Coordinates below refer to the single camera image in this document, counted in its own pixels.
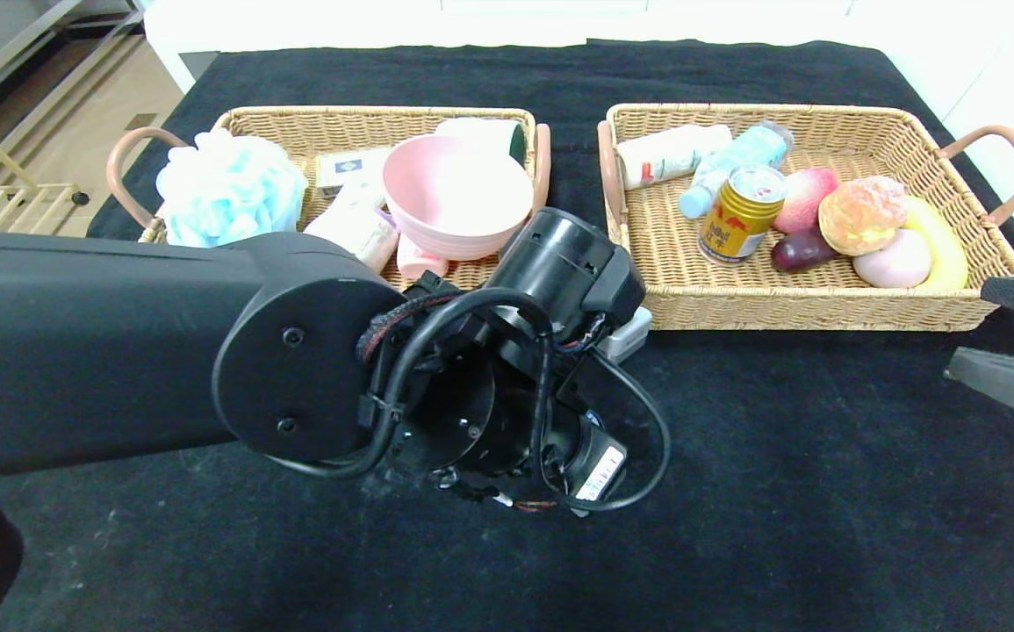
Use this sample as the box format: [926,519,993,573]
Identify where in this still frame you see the pink bowl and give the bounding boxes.
[381,133,536,262]

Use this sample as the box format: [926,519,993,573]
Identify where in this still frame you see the white canister purple top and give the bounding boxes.
[303,204,400,275]

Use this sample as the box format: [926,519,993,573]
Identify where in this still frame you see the yellow drink can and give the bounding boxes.
[698,164,789,265]

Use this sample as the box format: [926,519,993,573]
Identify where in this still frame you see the light blue bath loofah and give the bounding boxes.
[155,129,308,248]

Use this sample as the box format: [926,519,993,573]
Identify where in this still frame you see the orange bread bun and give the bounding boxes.
[818,176,910,257]

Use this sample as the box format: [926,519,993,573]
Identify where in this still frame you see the small pink bottle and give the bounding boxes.
[396,233,450,282]

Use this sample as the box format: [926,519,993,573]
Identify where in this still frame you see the teal mug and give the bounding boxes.
[435,117,529,168]

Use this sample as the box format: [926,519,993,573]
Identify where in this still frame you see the small green gold card box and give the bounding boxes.
[315,149,389,196]

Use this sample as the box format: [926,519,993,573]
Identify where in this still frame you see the white milk bottle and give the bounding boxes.
[616,124,732,191]

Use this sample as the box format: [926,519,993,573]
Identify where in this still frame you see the black table cloth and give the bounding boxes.
[0,39,1014,632]

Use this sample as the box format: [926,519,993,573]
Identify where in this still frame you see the clear water bottle blue label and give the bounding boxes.
[679,122,795,219]

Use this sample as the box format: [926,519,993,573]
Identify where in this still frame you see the purple eggplant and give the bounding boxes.
[770,230,843,274]

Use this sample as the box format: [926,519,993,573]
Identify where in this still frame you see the red peach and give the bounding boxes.
[774,169,840,235]

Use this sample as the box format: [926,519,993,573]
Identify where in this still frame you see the pale pink round fruit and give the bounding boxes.
[853,228,935,289]

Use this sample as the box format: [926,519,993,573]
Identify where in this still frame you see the white furniture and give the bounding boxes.
[142,0,876,93]

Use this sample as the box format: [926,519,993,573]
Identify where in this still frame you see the yellow banana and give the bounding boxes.
[902,195,969,291]

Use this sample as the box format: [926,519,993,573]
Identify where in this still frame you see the wooden rack with wheels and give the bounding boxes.
[0,98,90,236]

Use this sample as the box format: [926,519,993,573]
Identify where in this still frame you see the white cabinet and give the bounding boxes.
[845,0,1014,291]

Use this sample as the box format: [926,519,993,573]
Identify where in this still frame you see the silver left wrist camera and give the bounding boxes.
[594,305,653,363]

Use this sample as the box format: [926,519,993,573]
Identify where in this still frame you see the woven wicker basket brown handles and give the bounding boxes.
[596,103,1014,332]
[105,105,552,295]

